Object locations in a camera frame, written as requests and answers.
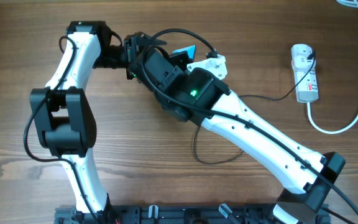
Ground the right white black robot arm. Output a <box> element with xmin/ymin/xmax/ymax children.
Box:
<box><xmin>137</xmin><ymin>49</ymin><xmax>344</xmax><ymax>223</ymax></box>

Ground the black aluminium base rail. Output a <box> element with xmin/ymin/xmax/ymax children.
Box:
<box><xmin>53</xmin><ymin>203</ymin><xmax>331</xmax><ymax>224</ymax></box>

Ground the white power strip socket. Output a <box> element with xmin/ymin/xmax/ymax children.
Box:
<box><xmin>291</xmin><ymin>44</ymin><xmax>319</xmax><ymax>103</ymax></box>

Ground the black USB charging cable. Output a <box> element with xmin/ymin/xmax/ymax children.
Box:
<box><xmin>192</xmin><ymin>49</ymin><xmax>317</xmax><ymax>165</ymax></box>

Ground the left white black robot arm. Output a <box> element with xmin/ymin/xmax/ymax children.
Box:
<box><xmin>23</xmin><ymin>21</ymin><xmax>165</xmax><ymax>223</ymax></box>

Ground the turquoise screen Galaxy smartphone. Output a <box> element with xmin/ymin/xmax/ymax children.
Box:
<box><xmin>172</xmin><ymin>45</ymin><xmax>196</xmax><ymax>60</ymax></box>

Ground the right black camera cable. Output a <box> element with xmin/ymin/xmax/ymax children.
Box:
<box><xmin>140</xmin><ymin>28</ymin><xmax>358</xmax><ymax>224</ymax></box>

